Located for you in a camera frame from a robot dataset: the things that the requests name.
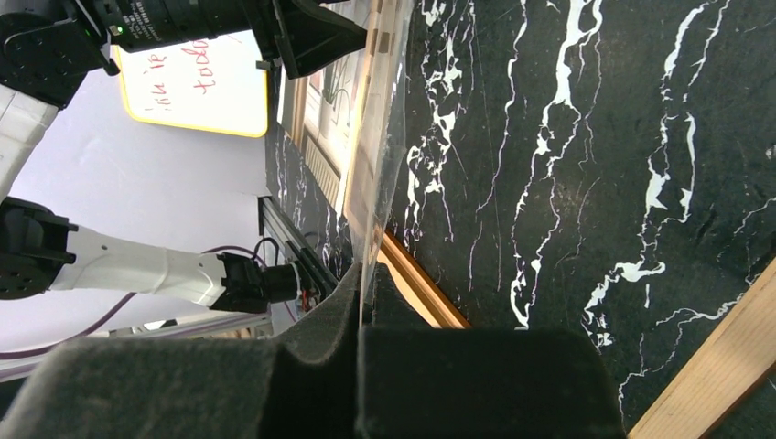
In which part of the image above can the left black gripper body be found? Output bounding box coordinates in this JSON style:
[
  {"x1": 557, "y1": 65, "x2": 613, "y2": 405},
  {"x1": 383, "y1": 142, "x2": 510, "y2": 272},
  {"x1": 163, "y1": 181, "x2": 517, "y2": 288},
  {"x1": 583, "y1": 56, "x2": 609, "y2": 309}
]
[{"x1": 245, "y1": 0, "x2": 367, "y2": 80}]

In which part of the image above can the brown cardboard backing board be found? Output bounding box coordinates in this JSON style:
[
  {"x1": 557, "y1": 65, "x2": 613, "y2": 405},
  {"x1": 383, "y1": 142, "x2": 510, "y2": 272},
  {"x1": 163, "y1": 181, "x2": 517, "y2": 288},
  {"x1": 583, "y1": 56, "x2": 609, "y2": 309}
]
[{"x1": 278, "y1": 77, "x2": 307, "y2": 146}]

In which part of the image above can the wooden picture frame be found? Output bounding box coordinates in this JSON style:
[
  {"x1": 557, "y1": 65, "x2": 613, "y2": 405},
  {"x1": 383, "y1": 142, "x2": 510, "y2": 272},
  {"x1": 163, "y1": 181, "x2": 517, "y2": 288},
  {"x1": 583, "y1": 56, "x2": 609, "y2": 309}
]
[{"x1": 368, "y1": 1, "x2": 775, "y2": 438}]

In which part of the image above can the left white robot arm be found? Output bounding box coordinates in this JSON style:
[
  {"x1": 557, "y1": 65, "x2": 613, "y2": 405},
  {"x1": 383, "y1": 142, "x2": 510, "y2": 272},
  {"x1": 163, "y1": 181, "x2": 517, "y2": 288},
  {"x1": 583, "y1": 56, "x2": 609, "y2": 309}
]
[{"x1": 1, "y1": 1, "x2": 367, "y2": 314}]

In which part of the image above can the plant photo print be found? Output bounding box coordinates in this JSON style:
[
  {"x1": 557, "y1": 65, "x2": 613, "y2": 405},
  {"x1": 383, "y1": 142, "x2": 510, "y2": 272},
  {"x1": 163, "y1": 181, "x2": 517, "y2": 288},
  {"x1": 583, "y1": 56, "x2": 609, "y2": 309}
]
[{"x1": 301, "y1": 51, "x2": 363, "y2": 212}]

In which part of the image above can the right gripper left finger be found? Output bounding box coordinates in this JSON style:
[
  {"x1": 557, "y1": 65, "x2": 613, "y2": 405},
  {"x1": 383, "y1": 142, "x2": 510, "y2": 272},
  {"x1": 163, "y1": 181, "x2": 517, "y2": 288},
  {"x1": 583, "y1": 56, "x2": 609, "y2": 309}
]
[{"x1": 1, "y1": 264, "x2": 362, "y2": 438}]

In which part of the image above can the whiteboard with red writing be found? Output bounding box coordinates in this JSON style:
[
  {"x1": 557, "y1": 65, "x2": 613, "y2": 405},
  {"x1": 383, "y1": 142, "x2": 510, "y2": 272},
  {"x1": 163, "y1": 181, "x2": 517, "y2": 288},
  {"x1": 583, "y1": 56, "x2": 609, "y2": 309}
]
[{"x1": 113, "y1": 31, "x2": 268, "y2": 138}]

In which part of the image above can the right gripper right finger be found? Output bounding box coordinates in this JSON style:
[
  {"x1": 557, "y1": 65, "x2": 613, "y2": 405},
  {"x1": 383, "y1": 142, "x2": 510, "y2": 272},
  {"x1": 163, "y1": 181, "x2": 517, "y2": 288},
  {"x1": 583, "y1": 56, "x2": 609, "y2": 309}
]
[{"x1": 357, "y1": 265, "x2": 626, "y2": 438}]

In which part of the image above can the transparent plastic sheet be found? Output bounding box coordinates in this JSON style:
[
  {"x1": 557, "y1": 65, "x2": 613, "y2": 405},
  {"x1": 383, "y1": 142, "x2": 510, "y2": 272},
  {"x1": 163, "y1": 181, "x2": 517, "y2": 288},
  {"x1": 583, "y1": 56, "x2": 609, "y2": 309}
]
[{"x1": 343, "y1": 1, "x2": 415, "y2": 325}]

